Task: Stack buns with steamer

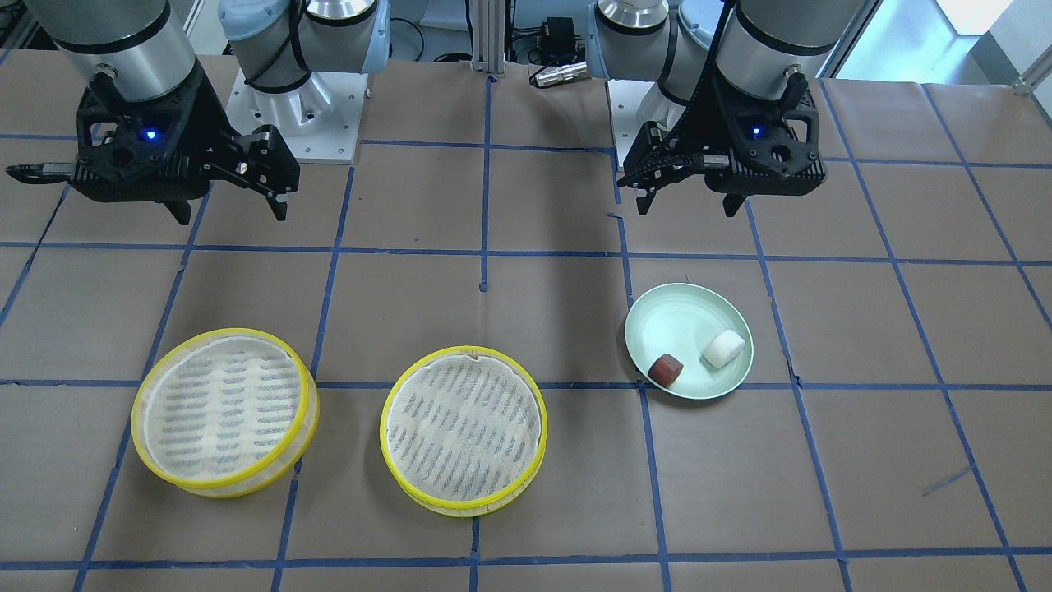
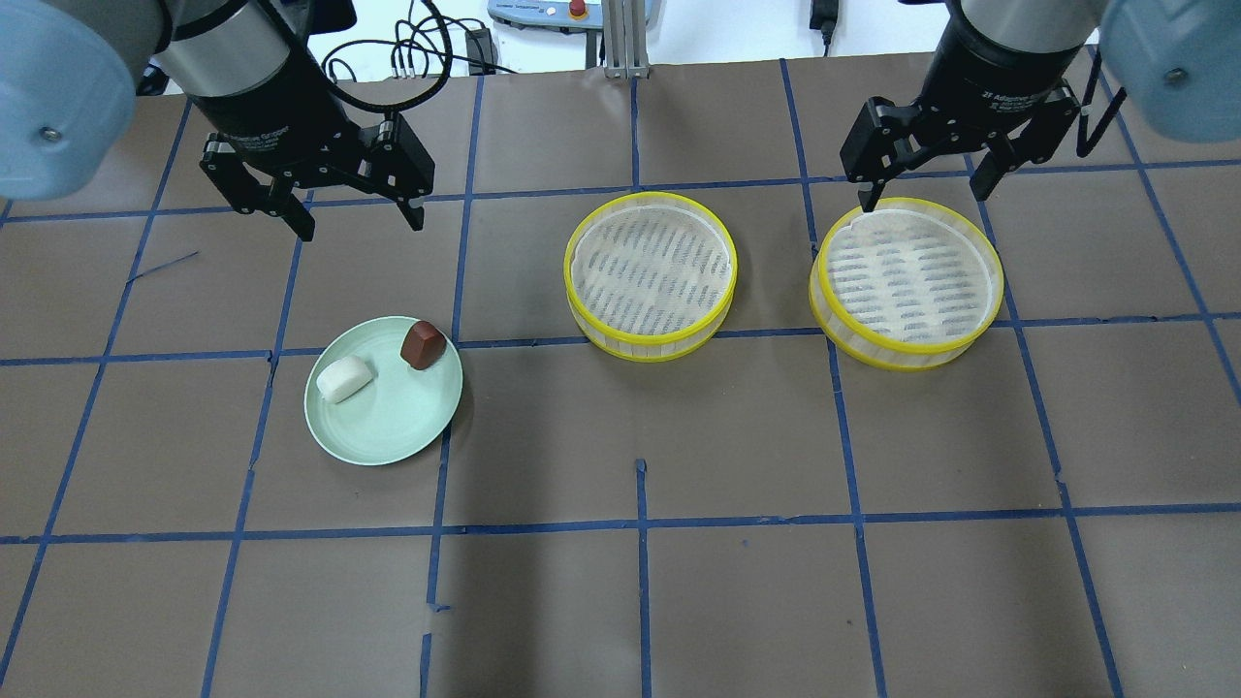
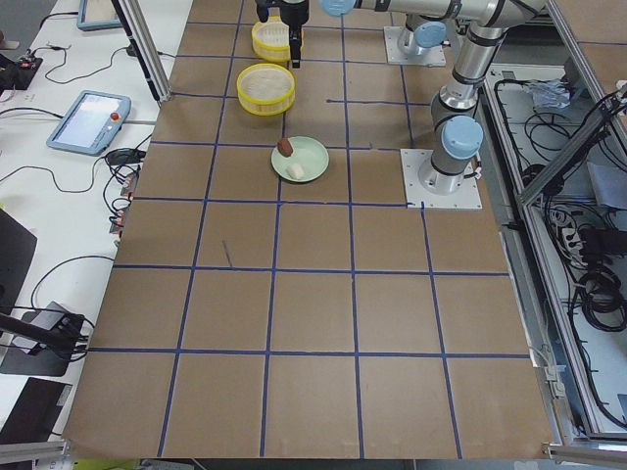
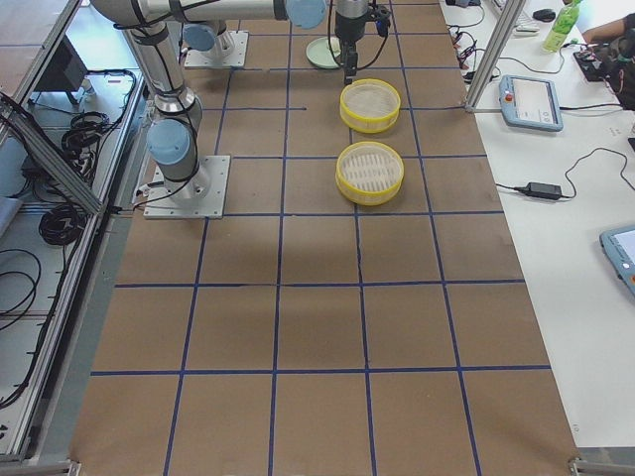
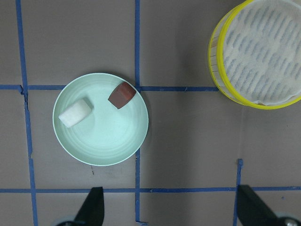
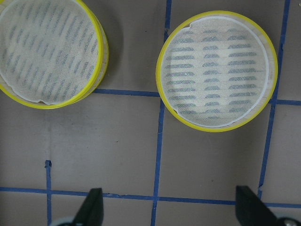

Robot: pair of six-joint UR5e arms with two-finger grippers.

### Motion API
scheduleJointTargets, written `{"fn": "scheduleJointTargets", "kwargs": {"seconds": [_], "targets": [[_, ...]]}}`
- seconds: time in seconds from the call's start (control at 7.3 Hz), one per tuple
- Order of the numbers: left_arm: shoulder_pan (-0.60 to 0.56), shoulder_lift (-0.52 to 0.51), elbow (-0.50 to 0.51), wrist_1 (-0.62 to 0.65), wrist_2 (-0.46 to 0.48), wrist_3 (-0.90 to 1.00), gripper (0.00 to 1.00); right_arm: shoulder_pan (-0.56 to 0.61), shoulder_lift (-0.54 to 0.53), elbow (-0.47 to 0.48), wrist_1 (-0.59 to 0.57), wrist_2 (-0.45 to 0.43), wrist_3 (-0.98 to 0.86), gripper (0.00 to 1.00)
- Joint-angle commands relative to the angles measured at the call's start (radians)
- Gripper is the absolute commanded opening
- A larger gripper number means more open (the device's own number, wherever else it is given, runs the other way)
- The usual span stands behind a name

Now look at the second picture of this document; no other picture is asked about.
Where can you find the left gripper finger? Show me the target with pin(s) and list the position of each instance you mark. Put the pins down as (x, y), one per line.
(398, 167)
(244, 192)

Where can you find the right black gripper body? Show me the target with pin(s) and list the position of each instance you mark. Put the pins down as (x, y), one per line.
(999, 76)

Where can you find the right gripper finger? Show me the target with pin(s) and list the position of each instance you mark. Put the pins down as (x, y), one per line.
(1042, 133)
(877, 149)

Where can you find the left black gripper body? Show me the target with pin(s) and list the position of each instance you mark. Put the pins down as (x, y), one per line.
(274, 114)

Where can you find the yellow bamboo steamer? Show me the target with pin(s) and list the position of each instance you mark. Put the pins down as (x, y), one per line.
(650, 277)
(908, 287)

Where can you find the brown steamed bun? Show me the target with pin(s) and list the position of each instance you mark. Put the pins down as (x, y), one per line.
(423, 345)

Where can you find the white steamed bun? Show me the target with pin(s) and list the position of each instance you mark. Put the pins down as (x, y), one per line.
(343, 378)

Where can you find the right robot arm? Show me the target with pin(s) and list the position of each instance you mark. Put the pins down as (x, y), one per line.
(1176, 60)

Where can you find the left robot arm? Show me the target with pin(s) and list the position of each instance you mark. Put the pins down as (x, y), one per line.
(72, 72)

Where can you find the black power adapter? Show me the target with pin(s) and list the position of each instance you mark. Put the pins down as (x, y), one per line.
(824, 18)

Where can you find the teach pendant with red button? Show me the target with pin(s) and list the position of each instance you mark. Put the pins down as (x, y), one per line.
(567, 17)

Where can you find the light green plate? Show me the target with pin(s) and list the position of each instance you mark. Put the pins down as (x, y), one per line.
(395, 416)

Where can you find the aluminium frame post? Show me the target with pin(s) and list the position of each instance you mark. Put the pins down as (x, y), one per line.
(624, 36)

